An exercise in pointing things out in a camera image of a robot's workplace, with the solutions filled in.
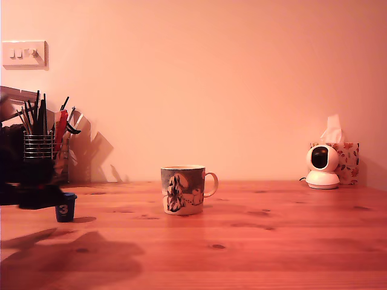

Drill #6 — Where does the blue coffee capsule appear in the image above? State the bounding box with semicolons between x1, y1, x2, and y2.
55;192;78;223

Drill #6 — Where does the black curved utensil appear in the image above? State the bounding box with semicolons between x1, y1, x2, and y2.
66;120;82;135

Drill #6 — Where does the red kitchen utensil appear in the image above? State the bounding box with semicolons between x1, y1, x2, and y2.
55;110;70;152

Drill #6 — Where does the black flat kitchen utensil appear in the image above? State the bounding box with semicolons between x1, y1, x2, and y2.
36;99;48;136

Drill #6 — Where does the shiny metal utensil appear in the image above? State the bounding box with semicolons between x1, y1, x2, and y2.
68;106;91;134

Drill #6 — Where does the thin black stick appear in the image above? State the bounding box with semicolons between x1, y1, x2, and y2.
33;89;41;121

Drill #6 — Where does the cartoon print ceramic mug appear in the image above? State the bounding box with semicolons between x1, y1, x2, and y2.
160;164;219;216

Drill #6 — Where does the white paper tissue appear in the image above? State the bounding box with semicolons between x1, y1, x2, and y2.
319;114;345;143

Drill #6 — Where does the floral tissue box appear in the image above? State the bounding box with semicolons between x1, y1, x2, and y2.
310;142;360;185

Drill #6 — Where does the grey metal wall rail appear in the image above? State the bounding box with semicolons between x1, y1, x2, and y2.
0;86;40;106

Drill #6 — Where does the white wall switch plate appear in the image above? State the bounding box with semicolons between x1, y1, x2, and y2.
2;40;49;71

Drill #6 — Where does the small white round camera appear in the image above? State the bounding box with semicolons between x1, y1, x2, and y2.
305;144;341;190

